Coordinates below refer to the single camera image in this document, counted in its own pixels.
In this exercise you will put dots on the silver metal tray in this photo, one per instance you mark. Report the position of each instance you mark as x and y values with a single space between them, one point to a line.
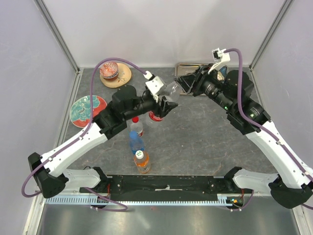
211 87

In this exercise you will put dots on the teal red floral plate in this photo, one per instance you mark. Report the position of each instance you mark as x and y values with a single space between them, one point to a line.
80 111

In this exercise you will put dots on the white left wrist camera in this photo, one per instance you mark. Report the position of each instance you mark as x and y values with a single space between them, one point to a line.
154 84

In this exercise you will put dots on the blue water bottle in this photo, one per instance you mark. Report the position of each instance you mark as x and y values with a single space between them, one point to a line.
136 143

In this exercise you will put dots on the clear bottle red label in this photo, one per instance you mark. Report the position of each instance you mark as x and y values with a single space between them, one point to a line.
172 93

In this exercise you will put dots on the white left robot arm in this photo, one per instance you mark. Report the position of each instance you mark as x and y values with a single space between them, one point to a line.
51 171

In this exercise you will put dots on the blue star-shaped dish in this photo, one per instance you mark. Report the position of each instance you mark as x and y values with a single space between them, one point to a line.
222 73

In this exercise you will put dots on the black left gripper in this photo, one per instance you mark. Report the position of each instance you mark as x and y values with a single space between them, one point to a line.
167 106

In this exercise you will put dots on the orange drink bottle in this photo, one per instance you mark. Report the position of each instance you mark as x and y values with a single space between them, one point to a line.
142 161

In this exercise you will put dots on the red patterned bowl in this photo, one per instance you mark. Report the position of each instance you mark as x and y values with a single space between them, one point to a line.
109 70

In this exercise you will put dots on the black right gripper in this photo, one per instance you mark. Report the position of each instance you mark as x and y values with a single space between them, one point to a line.
187 81

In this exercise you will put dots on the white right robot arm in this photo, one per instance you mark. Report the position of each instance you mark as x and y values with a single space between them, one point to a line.
292 184

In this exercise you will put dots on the beige floral plate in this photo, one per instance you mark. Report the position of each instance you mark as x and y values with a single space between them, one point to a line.
123 77

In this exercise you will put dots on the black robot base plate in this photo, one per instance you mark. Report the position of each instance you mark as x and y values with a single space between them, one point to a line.
167 188

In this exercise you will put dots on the clear bottle red cap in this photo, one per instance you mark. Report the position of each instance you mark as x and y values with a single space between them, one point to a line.
136 126

